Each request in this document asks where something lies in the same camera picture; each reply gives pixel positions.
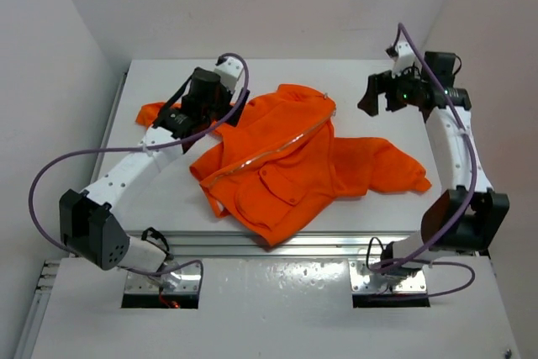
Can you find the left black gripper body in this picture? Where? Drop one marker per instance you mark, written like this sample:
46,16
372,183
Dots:
222,109

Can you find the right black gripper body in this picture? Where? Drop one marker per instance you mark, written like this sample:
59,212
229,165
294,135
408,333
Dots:
406,87

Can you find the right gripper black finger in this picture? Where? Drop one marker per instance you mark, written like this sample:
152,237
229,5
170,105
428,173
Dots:
369,101
395,100

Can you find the orange zip jacket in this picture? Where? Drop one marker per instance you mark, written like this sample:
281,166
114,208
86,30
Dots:
282,164

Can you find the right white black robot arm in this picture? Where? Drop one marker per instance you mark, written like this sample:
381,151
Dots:
468,213

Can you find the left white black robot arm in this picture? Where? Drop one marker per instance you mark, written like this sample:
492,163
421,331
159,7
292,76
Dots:
90,220

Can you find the white front cover panel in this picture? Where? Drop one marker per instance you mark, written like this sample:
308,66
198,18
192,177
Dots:
275,309

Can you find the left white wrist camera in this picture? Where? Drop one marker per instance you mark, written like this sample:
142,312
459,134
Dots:
230,70

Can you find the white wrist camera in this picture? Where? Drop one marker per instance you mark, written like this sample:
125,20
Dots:
230,70
402,55

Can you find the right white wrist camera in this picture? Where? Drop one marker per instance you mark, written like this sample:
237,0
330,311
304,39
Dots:
402,55

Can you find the aluminium extrusion rail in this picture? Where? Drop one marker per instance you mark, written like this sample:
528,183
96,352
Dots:
316,244

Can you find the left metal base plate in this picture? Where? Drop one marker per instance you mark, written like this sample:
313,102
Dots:
183,281

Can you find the metal base plate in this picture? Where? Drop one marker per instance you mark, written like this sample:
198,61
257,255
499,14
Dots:
365,282
183,281

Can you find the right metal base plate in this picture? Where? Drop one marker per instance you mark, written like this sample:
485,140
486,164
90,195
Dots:
365,282

